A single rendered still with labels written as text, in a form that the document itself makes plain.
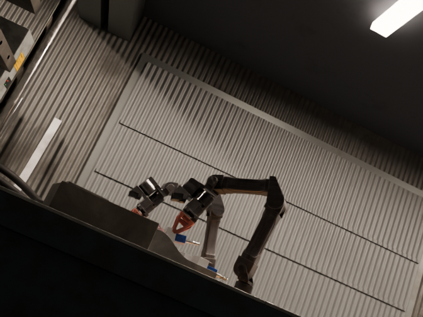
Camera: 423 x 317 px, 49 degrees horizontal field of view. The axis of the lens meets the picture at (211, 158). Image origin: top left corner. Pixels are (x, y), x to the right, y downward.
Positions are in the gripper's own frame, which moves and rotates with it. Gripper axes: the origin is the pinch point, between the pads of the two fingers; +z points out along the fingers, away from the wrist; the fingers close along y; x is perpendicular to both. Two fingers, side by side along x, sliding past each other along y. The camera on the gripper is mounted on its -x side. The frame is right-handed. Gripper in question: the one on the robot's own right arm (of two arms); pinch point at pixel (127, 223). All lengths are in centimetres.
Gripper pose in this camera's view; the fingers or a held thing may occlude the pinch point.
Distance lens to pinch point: 215.6
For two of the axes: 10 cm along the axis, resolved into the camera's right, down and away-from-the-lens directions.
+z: -7.2, 6.1, -3.3
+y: 2.9, -1.6, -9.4
